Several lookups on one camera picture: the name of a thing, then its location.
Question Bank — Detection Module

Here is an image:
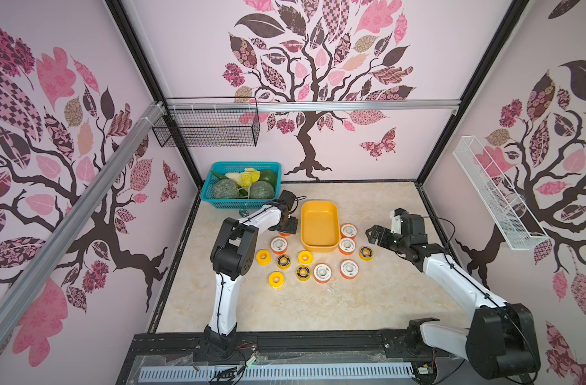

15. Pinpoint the yellow plastic storage box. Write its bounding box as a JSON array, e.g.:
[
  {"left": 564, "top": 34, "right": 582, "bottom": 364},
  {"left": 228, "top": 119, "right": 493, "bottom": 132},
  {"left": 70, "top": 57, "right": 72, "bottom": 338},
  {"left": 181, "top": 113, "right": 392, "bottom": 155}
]
[{"left": 301, "top": 201, "right": 340, "bottom": 253}]

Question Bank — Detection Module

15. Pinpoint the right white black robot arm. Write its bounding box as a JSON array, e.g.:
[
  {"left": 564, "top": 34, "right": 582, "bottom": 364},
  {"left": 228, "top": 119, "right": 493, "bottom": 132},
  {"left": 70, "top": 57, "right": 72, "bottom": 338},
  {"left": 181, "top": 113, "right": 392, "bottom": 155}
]
[{"left": 365, "top": 210, "right": 541, "bottom": 382}]

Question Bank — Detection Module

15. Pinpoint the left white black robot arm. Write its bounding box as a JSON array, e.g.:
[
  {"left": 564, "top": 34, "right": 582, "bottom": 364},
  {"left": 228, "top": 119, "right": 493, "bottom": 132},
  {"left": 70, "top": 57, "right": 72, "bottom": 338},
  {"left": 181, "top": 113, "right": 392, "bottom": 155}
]
[{"left": 204, "top": 190, "right": 299, "bottom": 355}]

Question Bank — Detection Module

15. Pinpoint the yellow black tape roll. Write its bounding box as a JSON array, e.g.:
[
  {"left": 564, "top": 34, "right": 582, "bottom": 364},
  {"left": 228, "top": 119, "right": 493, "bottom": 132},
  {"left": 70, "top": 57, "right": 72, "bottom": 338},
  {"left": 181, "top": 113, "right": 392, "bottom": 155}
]
[
  {"left": 359, "top": 246, "right": 374, "bottom": 261},
  {"left": 277, "top": 254, "right": 291, "bottom": 270},
  {"left": 296, "top": 266, "right": 311, "bottom": 282}
]

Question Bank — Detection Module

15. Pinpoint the green pumpkin right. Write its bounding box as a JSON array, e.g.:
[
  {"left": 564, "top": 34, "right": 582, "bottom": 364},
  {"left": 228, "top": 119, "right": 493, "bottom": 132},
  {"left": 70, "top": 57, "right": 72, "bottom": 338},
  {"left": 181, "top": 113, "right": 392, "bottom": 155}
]
[{"left": 249, "top": 181, "right": 275, "bottom": 201}]

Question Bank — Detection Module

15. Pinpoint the green pumpkin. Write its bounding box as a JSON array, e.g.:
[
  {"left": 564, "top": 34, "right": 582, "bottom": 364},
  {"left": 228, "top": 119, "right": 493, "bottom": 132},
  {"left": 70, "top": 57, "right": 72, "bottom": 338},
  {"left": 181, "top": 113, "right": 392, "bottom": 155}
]
[
  {"left": 212, "top": 178, "right": 240, "bottom": 200},
  {"left": 249, "top": 181, "right": 275, "bottom": 201}
]

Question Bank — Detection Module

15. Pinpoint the green round fruit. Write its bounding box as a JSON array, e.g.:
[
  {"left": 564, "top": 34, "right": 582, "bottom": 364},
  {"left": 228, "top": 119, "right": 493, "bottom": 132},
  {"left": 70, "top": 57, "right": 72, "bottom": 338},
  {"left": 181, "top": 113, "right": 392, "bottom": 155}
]
[{"left": 258, "top": 169, "right": 278, "bottom": 189}]

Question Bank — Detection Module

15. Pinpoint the yellow white vegetable toy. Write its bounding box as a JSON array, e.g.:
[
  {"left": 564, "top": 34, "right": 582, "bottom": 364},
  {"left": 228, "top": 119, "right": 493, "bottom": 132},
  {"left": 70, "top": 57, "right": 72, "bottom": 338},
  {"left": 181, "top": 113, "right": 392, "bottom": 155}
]
[{"left": 225, "top": 168, "right": 260, "bottom": 189}]

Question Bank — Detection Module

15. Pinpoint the green pumpkin left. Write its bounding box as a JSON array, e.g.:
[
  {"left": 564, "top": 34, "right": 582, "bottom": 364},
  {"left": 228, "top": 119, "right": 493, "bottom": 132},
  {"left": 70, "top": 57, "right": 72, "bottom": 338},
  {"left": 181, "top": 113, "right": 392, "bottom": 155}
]
[{"left": 212, "top": 178, "right": 240, "bottom": 200}]

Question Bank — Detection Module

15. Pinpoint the teal plastic basket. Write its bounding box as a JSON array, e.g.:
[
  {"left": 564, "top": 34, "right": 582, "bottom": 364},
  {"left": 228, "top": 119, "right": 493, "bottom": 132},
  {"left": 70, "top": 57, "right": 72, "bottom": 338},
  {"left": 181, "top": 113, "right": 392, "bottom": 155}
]
[{"left": 201, "top": 161, "right": 282, "bottom": 210}]

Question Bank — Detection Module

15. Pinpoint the aluminium rail on back wall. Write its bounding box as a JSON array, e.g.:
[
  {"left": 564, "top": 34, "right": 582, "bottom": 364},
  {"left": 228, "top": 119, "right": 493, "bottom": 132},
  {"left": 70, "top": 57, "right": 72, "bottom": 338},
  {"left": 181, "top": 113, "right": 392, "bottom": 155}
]
[{"left": 167, "top": 97, "right": 461, "bottom": 113}]

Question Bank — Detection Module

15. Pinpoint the aluminium rail on wall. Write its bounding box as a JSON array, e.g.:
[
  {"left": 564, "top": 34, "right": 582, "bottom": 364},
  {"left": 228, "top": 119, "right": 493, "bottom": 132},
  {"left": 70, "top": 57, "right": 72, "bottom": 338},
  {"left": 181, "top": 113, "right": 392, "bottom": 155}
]
[
  {"left": 0, "top": 102, "right": 165, "bottom": 348},
  {"left": 167, "top": 97, "right": 461, "bottom": 113}
]

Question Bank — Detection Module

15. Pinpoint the white wire wall shelf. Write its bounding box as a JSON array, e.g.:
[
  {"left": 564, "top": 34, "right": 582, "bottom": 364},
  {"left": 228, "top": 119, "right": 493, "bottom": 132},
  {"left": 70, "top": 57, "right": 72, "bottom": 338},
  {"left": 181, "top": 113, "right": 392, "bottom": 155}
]
[{"left": 453, "top": 136, "right": 550, "bottom": 251}]

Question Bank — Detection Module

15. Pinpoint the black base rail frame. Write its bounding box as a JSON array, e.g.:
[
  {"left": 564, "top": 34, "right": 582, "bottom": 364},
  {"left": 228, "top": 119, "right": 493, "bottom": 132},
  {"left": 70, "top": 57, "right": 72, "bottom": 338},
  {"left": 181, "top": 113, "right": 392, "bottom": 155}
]
[{"left": 115, "top": 326, "right": 535, "bottom": 385}]

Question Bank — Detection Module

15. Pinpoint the black wire wall basket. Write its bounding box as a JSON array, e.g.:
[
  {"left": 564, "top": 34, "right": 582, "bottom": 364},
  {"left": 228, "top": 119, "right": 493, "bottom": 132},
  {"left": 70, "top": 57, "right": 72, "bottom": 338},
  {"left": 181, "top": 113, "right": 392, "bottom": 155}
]
[{"left": 153, "top": 96, "right": 261, "bottom": 148}]

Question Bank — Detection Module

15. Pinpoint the aluminium rail on left wall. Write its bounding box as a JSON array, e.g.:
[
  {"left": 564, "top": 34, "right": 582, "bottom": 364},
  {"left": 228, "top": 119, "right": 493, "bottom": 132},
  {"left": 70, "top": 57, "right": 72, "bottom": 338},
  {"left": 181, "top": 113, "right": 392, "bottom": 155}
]
[{"left": 0, "top": 102, "right": 165, "bottom": 348}]

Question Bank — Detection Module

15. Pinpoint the white slotted cable duct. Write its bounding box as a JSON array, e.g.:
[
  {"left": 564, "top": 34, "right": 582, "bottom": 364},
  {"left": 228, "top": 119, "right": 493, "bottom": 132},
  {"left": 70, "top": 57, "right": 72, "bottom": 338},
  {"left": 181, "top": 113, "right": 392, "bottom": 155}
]
[{"left": 137, "top": 363, "right": 414, "bottom": 384}]

